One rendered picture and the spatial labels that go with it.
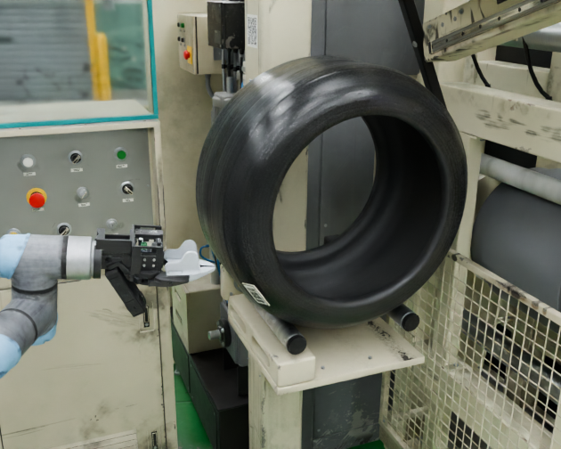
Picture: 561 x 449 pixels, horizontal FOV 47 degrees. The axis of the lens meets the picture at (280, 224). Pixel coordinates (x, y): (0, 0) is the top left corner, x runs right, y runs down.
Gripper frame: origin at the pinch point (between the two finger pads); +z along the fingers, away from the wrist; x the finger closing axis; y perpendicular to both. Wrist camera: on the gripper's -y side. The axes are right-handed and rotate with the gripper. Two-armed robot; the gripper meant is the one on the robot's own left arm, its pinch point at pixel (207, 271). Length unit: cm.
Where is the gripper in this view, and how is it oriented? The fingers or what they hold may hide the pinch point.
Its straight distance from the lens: 119.7
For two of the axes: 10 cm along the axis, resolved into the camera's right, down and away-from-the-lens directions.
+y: 1.7, -8.5, -5.0
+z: 9.7, 0.4, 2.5
